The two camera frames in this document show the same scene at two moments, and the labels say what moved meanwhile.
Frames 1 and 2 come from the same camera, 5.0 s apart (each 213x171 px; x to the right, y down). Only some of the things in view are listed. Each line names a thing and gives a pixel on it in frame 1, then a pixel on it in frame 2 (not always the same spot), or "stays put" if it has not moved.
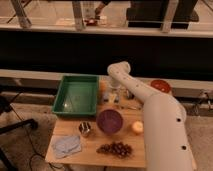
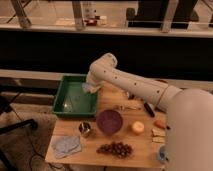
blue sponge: x=111 y=97 → x=86 y=87
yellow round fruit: x=137 y=126 stays put
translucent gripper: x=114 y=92 → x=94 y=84
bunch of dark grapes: x=118 y=149 stays put
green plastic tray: x=77 y=96 stays put
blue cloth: x=65 y=145 stays put
